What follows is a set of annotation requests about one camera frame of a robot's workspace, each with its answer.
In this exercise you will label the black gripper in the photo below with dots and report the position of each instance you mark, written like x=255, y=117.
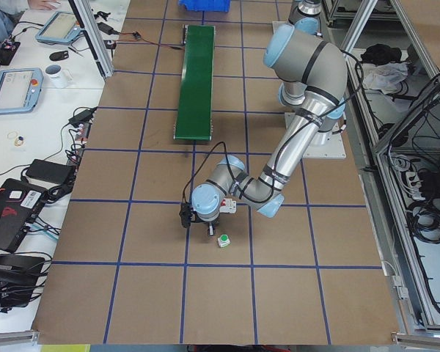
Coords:
x=208, y=224

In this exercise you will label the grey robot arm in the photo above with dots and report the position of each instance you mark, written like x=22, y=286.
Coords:
x=304, y=9
x=314, y=76

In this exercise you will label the white red circuit breaker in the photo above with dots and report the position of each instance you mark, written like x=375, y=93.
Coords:
x=228, y=205

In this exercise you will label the green conveyor belt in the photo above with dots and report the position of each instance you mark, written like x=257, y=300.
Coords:
x=196, y=88

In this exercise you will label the black power adapter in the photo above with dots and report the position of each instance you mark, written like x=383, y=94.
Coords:
x=50, y=172

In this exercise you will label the black laptop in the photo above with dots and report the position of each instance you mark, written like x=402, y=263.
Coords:
x=20, y=204

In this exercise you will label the white mug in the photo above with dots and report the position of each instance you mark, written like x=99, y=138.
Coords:
x=59, y=77

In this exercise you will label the blue plastic bin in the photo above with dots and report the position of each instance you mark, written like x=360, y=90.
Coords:
x=206, y=5

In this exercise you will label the black computer mouse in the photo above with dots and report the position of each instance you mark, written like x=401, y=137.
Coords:
x=59, y=56

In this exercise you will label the white crumpled cloth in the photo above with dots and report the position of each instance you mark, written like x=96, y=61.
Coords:
x=386, y=78

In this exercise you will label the teach pendant tablet near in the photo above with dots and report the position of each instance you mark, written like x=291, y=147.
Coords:
x=20, y=90

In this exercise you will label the teach pendant tablet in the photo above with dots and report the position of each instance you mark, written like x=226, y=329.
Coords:
x=62, y=29
x=20, y=90

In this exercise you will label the teach pendant tablet far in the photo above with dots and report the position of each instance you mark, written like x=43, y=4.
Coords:
x=62, y=29

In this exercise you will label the green push button switch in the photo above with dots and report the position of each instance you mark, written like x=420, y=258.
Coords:
x=223, y=240

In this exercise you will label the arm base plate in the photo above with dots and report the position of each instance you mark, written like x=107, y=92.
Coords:
x=326, y=145

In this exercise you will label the aluminium frame post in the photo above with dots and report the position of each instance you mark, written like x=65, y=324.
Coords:
x=84, y=15

